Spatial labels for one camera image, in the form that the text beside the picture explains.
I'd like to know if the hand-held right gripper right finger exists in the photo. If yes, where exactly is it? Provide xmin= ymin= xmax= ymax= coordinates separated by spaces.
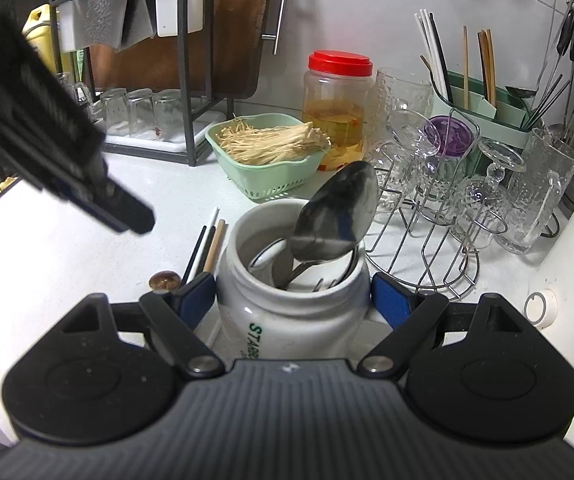
xmin=356 ymin=272 xmax=526 ymax=378

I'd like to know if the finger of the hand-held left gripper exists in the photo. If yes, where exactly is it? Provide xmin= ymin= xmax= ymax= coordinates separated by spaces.
xmin=64 ymin=167 xmax=156 ymax=235

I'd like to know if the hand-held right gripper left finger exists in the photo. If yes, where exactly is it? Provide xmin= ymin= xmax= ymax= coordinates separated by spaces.
xmin=62 ymin=272 xmax=227 ymax=378

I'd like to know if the brown wooden spoon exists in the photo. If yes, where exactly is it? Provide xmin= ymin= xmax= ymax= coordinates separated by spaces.
xmin=148 ymin=270 xmax=182 ymax=292

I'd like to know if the white ceramic spoon black rim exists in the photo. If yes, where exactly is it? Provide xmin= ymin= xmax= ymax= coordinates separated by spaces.
xmin=284 ymin=247 xmax=363 ymax=293

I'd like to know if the white ceramic mug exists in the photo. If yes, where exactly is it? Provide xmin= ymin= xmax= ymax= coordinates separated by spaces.
xmin=215 ymin=199 xmax=393 ymax=361

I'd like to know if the metal spoon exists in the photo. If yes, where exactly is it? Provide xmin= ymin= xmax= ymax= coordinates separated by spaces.
xmin=274 ymin=160 xmax=379 ymax=291

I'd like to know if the row of hanging metal utensils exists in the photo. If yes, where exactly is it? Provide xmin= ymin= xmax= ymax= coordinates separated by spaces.
xmin=534 ymin=0 xmax=574 ymax=161

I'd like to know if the textured glass tumbler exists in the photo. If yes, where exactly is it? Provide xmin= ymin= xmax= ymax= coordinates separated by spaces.
xmin=57 ymin=72 xmax=93 ymax=121

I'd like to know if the small inverted glass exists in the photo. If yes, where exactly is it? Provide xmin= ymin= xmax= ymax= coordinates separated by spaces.
xmin=153 ymin=89 xmax=185 ymax=136
xmin=100 ymin=88 xmax=130 ymax=136
xmin=127 ymin=88 xmax=157 ymax=135

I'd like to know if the white drain tray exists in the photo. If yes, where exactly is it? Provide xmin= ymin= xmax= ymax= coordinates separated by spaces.
xmin=102 ymin=112 xmax=228 ymax=152

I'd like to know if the yellow detergent bottle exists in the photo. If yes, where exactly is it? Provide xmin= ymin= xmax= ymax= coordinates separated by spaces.
xmin=21 ymin=4 xmax=70 ymax=76

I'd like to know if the white plastic holder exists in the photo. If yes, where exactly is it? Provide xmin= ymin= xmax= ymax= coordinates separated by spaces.
xmin=58 ymin=0 xmax=90 ymax=53
xmin=154 ymin=0 xmax=205 ymax=38

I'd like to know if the grey textured board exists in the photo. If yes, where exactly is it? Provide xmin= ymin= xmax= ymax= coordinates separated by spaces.
xmin=84 ymin=0 xmax=133 ymax=51

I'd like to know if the clear inverted glass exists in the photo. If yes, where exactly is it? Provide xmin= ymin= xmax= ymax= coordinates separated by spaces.
xmin=369 ymin=140 xmax=418 ymax=213

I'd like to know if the black dish rack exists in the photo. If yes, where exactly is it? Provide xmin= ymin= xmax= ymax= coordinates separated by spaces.
xmin=50 ymin=0 xmax=235 ymax=167

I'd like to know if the green plastic basket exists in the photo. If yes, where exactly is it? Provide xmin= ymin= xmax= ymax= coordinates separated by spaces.
xmin=205 ymin=113 xmax=333 ymax=199

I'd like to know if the stemmed glass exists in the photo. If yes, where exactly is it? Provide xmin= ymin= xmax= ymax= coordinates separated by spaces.
xmin=454 ymin=139 xmax=526 ymax=251
xmin=387 ymin=107 xmax=440 ymax=181

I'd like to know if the enoki mushroom bundle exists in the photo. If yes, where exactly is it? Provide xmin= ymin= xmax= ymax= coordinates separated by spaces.
xmin=217 ymin=116 xmax=333 ymax=166

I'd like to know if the purple lid glass jar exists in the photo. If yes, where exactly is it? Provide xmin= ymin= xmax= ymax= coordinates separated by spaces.
xmin=422 ymin=114 xmax=472 ymax=181

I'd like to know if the large textured glass mug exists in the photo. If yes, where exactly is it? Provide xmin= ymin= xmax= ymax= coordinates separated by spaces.
xmin=497 ymin=129 xmax=574 ymax=255

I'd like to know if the wooden cutting board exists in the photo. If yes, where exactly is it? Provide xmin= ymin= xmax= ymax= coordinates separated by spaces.
xmin=87 ymin=0 xmax=273 ymax=100

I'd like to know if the green utensil holder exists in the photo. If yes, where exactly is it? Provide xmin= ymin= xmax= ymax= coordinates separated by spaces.
xmin=432 ymin=75 xmax=548 ymax=146

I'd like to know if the plastic jar red lid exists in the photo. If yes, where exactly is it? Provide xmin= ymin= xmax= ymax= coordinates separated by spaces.
xmin=302 ymin=50 xmax=374 ymax=171

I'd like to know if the dark metal chopsticks bundle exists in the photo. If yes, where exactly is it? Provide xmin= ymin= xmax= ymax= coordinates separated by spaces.
xmin=523 ymin=74 xmax=571 ymax=129

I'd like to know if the wire glass rack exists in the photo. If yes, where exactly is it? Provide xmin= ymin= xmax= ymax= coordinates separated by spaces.
xmin=364 ymin=110 xmax=510 ymax=302

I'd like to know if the curved metal utensil handle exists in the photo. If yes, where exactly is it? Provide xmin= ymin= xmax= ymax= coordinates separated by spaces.
xmin=420 ymin=55 xmax=442 ymax=97

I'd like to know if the metal bar handle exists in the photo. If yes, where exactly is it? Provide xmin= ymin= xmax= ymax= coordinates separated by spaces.
xmin=261 ymin=0 xmax=295 ymax=56

